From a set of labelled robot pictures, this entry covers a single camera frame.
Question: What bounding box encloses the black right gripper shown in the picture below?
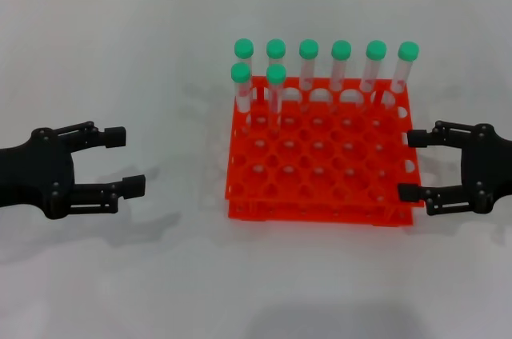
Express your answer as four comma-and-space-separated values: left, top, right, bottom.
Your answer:
397, 119, 512, 217

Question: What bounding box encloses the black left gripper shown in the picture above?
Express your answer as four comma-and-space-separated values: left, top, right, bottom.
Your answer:
0, 121, 146, 221

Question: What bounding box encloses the clear test tube green cap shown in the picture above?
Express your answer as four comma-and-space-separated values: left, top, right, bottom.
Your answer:
230, 62, 253, 114
359, 39, 388, 93
266, 38, 287, 67
266, 63, 288, 134
298, 38, 320, 92
330, 39, 353, 93
390, 41, 421, 94
234, 38, 255, 70

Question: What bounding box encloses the orange test tube rack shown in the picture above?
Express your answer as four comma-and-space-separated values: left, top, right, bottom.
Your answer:
223, 77, 426, 228

